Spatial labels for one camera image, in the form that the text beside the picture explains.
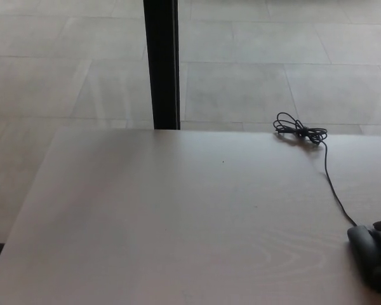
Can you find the black vertical post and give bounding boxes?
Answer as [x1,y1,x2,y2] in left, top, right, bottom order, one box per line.
[143,0,181,130]

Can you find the black computer mouse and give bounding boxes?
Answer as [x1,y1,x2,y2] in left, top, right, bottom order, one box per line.
[346,224,381,294]

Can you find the black mouse cable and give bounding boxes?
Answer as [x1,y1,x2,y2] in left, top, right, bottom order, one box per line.
[272,112,358,227]

